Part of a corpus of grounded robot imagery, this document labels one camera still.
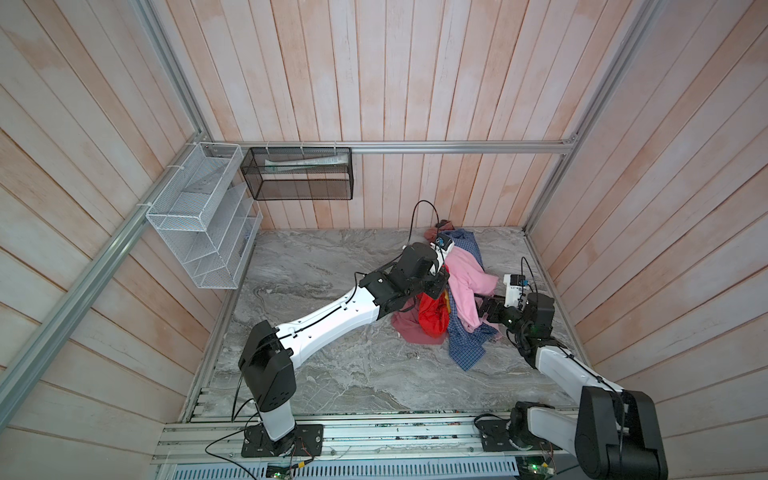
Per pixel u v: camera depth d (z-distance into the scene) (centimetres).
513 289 78
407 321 90
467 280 83
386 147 96
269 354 48
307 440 73
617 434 42
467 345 88
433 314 82
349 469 70
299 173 105
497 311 77
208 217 73
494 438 73
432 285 66
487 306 79
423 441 75
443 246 64
